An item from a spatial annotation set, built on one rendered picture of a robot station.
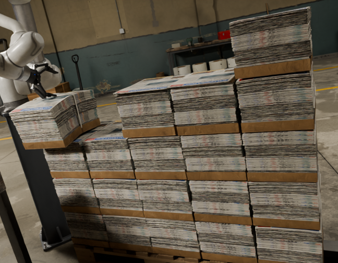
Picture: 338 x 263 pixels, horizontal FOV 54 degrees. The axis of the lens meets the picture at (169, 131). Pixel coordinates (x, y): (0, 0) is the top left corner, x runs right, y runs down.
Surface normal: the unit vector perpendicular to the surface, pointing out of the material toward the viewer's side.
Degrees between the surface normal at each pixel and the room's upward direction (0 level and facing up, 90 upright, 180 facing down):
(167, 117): 90
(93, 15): 90
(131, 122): 90
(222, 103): 90
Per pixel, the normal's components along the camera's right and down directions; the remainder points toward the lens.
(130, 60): -0.11, 0.31
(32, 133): -0.32, 0.48
